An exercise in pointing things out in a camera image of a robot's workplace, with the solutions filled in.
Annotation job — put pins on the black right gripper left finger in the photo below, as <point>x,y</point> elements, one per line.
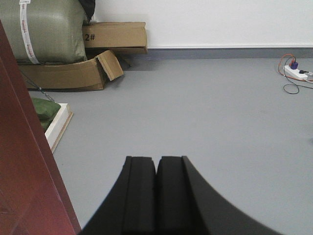
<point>129,207</point>

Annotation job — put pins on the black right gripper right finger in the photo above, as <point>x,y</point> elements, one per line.
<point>188,205</point>

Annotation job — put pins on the plywood base board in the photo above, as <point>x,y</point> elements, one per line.
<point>61,132</point>

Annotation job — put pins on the lower far green sandbag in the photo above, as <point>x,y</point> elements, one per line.
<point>45,123</point>

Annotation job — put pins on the green sandbag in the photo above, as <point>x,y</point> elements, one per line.
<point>45,109</point>
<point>45,123</point>

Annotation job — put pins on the upper far green sandbag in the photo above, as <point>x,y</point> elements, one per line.
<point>45,109</point>

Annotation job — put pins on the open brown cardboard box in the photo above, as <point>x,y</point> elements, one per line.
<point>90,75</point>

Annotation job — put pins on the white power strip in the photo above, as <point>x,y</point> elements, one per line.
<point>294,74</point>

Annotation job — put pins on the labelled cardboard box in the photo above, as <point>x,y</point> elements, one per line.
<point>120,37</point>

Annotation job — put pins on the large green woven sack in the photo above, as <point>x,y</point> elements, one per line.
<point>51,35</point>

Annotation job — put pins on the white far edge rail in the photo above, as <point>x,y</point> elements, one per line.
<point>58,121</point>

